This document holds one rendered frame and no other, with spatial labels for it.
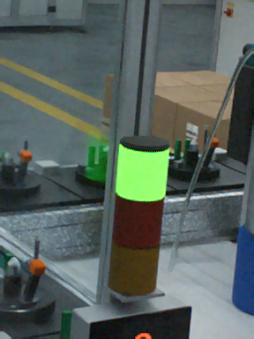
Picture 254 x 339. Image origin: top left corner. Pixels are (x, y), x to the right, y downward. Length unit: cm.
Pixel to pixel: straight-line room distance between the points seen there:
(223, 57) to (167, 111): 197
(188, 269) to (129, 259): 127
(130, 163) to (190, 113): 508
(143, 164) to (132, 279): 12
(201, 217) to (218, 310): 42
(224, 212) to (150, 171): 151
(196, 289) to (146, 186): 120
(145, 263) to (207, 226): 146
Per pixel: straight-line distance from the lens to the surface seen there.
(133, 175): 110
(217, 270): 241
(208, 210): 257
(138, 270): 113
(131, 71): 111
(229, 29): 822
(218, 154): 286
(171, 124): 634
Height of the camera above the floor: 168
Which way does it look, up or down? 17 degrees down
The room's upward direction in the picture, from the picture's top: 5 degrees clockwise
